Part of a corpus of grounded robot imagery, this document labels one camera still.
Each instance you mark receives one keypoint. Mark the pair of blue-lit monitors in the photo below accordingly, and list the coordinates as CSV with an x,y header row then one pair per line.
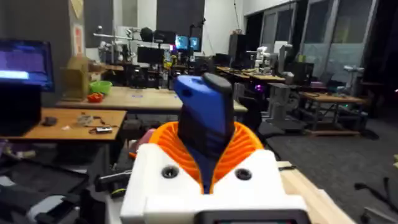
x,y
187,43

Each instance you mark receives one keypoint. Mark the wooden desk with small items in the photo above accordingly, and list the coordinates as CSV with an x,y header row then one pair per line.
x,y
71,123

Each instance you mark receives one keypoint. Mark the black computer mouse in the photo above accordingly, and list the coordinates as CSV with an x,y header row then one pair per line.
x,y
49,121

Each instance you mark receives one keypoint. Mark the cardboard box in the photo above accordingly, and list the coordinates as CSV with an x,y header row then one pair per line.
x,y
76,77

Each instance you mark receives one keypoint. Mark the lit computer monitor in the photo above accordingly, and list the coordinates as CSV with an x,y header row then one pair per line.
x,y
25,63

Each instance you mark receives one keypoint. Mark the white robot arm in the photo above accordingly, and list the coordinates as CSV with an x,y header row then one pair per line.
x,y
263,59

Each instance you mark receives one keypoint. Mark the black unlit monitor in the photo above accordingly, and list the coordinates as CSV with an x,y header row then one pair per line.
x,y
150,55

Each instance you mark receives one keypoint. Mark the pink plastic tub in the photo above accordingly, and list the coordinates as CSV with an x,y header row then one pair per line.
x,y
144,138

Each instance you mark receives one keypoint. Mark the white orange right gripper left finger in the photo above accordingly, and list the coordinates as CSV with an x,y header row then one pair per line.
x,y
149,174

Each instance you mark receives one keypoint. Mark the long wooden table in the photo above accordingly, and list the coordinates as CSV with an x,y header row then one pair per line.
x,y
140,99

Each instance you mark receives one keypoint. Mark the wooden workbench with metal frame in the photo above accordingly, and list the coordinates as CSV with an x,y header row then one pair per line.
x,y
331,99

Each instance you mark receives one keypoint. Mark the black soft bag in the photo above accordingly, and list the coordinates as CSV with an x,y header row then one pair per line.
x,y
40,183

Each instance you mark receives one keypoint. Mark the green plastic bowl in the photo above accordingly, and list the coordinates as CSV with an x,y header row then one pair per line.
x,y
100,87

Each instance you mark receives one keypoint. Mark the orange toy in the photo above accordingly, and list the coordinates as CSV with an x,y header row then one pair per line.
x,y
95,97

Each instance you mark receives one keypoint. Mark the blue electric screwdriver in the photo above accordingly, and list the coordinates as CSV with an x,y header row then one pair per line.
x,y
205,115

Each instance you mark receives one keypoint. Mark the black computer case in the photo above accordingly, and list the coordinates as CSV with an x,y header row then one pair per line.
x,y
18,109

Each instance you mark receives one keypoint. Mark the white orange right gripper right finger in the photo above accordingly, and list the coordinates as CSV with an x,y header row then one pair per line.
x,y
258,177

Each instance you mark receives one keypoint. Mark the small silver device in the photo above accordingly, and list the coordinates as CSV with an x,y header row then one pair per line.
x,y
103,129

